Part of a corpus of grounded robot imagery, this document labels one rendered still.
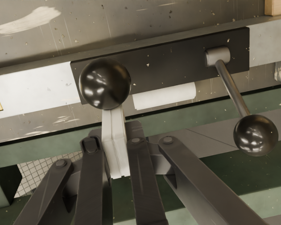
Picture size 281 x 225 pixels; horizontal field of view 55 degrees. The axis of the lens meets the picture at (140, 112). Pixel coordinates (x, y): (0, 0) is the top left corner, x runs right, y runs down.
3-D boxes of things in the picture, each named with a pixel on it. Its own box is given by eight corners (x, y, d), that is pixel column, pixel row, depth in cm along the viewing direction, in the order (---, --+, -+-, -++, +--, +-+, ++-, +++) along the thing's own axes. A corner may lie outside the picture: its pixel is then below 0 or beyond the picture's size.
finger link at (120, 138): (113, 139, 16) (125, 136, 16) (111, 96, 23) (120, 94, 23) (123, 178, 17) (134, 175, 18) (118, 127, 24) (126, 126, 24)
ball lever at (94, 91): (130, 90, 32) (137, 107, 18) (98, 97, 31) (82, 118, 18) (124, 57, 31) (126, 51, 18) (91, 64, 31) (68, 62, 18)
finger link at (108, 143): (123, 178, 17) (111, 180, 17) (118, 127, 24) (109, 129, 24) (113, 139, 16) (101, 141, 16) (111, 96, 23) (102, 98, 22)
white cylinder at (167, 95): (134, 105, 37) (190, 93, 37) (136, 114, 34) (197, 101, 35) (130, 85, 36) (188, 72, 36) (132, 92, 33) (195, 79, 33)
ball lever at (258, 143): (225, 58, 33) (278, 158, 25) (195, 64, 33) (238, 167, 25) (231, 33, 30) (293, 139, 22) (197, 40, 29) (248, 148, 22)
